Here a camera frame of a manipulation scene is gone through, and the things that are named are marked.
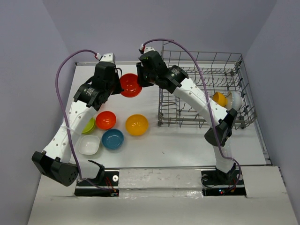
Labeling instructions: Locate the orange bowl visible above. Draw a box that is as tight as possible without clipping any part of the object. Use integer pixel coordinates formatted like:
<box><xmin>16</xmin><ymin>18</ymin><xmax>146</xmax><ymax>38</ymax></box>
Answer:
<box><xmin>95</xmin><ymin>111</ymin><xmax>117</xmax><ymax>130</ymax></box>
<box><xmin>120</xmin><ymin>73</ymin><xmax>142</xmax><ymax>98</ymax></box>

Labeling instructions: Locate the green bowl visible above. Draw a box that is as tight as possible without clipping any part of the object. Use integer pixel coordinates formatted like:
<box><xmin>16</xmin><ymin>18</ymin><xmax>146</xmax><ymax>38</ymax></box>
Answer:
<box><xmin>82</xmin><ymin>118</ymin><xmax>96</xmax><ymax>135</ymax></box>

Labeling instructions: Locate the small yellow bowl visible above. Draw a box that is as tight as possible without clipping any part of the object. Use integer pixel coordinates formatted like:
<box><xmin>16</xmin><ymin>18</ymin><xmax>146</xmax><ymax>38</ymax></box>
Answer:
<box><xmin>212</xmin><ymin>92</ymin><xmax>227</xmax><ymax>107</ymax></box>

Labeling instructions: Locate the white round bowl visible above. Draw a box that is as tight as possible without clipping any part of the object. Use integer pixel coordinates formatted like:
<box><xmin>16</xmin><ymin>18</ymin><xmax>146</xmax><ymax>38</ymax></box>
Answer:
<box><xmin>225</xmin><ymin>91</ymin><xmax>242</xmax><ymax>111</ymax></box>

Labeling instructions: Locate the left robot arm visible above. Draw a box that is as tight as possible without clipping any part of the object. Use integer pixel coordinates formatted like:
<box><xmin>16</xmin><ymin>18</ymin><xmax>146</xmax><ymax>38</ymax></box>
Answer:
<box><xmin>31</xmin><ymin>61</ymin><xmax>122</xmax><ymax>187</ymax></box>

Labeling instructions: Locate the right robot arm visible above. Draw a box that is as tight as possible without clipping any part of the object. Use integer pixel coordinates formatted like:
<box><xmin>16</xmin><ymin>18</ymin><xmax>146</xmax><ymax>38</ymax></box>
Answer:
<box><xmin>136</xmin><ymin>48</ymin><xmax>238</xmax><ymax>184</ymax></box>

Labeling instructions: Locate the large yellow bowl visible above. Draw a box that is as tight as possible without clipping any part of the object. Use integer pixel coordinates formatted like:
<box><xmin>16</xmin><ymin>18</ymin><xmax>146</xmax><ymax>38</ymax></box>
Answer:
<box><xmin>125</xmin><ymin>114</ymin><xmax>149</xmax><ymax>136</ymax></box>

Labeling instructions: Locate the blue bowl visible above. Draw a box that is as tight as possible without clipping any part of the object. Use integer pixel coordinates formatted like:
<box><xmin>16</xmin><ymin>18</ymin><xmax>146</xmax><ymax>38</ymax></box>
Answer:
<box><xmin>101</xmin><ymin>129</ymin><xmax>124</xmax><ymax>150</ymax></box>

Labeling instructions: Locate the white square bowl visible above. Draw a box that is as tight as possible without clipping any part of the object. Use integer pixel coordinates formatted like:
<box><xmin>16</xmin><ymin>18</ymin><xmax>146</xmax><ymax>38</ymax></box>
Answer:
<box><xmin>78</xmin><ymin>135</ymin><xmax>100</xmax><ymax>155</ymax></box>

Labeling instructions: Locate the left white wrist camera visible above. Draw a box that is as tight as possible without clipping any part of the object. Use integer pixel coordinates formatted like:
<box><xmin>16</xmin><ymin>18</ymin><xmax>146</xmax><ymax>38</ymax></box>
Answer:
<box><xmin>94</xmin><ymin>52</ymin><xmax>115</xmax><ymax>64</ymax></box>

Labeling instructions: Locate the grey wire dish rack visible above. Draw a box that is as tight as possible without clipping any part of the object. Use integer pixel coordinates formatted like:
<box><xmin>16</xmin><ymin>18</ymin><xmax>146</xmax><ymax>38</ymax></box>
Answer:
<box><xmin>157</xmin><ymin>41</ymin><xmax>257</xmax><ymax>129</ymax></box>

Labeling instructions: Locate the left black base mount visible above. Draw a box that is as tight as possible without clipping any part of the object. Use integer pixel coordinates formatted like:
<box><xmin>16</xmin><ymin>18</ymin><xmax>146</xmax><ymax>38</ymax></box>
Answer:
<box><xmin>74</xmin><ymin>170</ymin><xmax>120</xmax><ymax>197</ymax></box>

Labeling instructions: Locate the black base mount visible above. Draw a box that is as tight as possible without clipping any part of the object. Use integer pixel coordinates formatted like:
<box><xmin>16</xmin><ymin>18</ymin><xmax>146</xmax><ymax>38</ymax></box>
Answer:
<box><xmin>201</xmin><ymin>170</ymin><xmax>247</xmax><ymax>197</ymax></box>
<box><xmin>74</xmin><ymin>170</ymin><xmax>120</xmax><ymax>197</ymax></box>

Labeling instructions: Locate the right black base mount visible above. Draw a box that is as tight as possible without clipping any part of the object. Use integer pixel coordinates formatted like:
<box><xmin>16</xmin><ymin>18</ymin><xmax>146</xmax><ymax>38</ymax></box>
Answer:
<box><xmin>201</xmin><ymin>170</ymin><xmax>247</xmax><ymax>197</ymax></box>

